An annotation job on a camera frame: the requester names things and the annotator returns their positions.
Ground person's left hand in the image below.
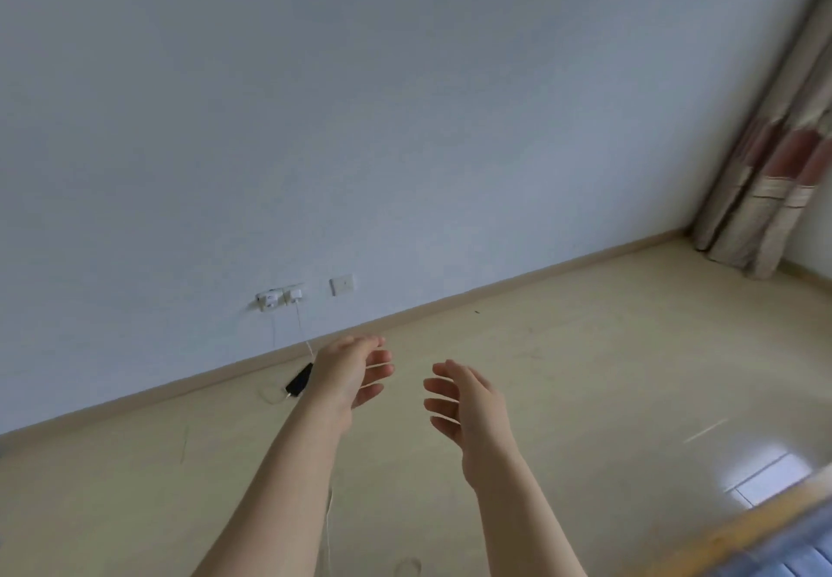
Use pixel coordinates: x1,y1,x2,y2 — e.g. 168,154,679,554
300,332,397,431

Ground person's right hand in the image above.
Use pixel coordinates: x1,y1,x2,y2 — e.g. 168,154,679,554
421,358,523,491

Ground blue quilted mattress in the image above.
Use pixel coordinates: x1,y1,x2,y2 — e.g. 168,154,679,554
643,464,832,577

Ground person's left forearm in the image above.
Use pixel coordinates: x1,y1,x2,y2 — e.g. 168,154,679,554
191,401,353,577

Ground person's right forearm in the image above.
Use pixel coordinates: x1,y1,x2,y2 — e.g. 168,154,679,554
465,456,589,577

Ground black charger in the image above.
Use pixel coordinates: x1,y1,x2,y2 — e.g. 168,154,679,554
283,360,316,399

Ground patterned curtain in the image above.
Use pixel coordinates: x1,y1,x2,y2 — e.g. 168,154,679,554
687,0,832,281

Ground white charger cable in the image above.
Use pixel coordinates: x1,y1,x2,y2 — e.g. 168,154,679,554
257,300,337,577

